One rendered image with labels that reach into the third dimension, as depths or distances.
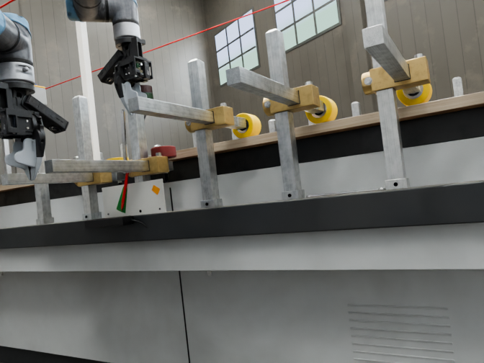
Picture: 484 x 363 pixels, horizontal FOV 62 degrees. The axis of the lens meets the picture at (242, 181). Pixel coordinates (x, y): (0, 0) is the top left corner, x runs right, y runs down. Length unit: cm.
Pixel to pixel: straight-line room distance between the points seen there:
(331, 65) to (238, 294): 614
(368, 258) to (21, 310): 176
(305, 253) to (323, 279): 23
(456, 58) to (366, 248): 518
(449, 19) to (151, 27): 620
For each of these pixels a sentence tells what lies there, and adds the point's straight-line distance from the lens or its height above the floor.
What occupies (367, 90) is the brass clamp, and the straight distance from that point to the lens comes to 97.
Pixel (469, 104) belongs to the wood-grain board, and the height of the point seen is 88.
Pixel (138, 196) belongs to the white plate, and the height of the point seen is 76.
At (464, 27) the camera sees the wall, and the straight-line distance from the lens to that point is 608.
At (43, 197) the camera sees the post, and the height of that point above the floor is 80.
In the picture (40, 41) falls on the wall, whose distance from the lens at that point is 898.
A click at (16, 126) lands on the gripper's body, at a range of 99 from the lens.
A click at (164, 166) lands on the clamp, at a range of 126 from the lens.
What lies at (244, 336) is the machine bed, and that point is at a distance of 144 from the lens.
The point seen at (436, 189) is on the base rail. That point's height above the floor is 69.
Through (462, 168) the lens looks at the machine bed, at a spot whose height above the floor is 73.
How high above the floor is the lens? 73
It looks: 2 degrees up
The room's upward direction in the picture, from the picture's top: 7 degrees counter-clockwise
